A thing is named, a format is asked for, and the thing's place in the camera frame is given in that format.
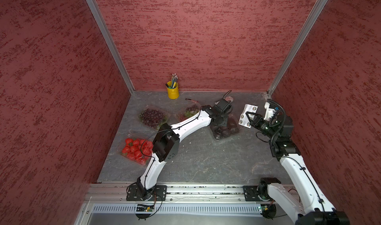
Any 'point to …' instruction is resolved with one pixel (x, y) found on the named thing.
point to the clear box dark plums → (232, 128)
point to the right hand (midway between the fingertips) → (244, 115)
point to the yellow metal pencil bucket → (173, 93)
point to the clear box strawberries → (138, 149)
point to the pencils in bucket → (174, 79)
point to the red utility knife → (196, 101)
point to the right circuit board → (269, 210)
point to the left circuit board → (144, 207)
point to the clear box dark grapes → (153, 117)
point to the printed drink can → (228, 99)
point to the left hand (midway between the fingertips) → (222, 124)
